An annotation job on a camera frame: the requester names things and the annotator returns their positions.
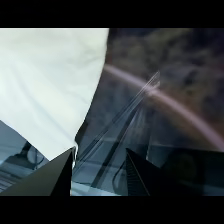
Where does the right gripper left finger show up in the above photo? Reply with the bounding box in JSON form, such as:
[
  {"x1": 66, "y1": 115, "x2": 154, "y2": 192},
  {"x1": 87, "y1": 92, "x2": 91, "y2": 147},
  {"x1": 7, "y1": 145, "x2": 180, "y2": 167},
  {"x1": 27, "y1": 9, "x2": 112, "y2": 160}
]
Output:
[{"x1": 0, "y1": 146, "x2": 75, "y2": 197}]

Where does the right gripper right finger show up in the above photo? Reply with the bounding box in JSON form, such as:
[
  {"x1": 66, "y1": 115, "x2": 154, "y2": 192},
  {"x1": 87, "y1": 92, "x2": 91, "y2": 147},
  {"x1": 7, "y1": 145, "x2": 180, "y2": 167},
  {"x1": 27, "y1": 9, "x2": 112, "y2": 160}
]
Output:
[{"x1": 124, "y1": 148, "x2": 188, "y2": 197}]

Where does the white garment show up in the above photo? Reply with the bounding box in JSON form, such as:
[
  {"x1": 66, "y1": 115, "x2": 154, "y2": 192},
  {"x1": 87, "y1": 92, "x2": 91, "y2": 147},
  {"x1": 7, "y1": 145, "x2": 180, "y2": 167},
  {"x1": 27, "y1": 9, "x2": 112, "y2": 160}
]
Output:
[{"x1": 0, "y1": 27, "x2": 110, "y2": 162}]

